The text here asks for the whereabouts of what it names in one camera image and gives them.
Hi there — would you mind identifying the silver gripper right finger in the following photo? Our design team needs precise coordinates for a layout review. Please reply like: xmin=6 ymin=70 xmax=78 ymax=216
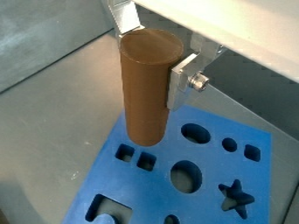
xmin=166 ymin=32 xmax=226 ymax=111

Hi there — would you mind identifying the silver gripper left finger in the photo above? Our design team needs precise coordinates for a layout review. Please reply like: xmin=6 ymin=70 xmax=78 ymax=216
xmin=102 ymin=0 xmax=144 ymax=40

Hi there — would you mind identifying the blue shape sorting block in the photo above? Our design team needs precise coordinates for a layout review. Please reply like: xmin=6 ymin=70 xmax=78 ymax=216
xmin=61 ymin=106 xmax=270 ymax=224

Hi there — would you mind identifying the brown cylinder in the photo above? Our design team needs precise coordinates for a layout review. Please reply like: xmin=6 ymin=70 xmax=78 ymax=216
xmin=118 ymin=28 xmax=182 ymax=146

